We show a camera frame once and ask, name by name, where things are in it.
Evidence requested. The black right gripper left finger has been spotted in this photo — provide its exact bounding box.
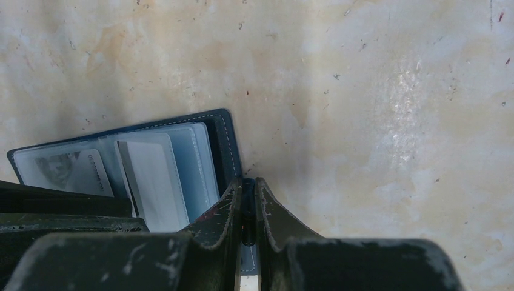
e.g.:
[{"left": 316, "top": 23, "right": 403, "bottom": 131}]
[{"left": 4, "top": 178, "right": 242, "bottom": 290}]

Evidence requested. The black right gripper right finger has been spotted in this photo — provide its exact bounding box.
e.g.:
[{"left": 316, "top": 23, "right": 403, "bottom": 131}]
[{"left": 255, "top": 178, "right": 464, "bottom": 290}]

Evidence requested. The thin card edge-on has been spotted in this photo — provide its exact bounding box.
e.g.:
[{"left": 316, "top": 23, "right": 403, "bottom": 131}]
[{"left": 115, "top": 137, "right": 189, "bottom": 233}]

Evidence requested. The dark blue leather card holder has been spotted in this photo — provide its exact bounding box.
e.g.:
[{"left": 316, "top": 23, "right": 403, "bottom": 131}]
[{"left": 7, "top": 108, "right": 258, "bottom": 277}]

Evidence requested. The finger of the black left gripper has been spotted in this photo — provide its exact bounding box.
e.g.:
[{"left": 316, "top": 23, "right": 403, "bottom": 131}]
[{"left": 1, "top": 181, "right": 148, "bottom": 281}]

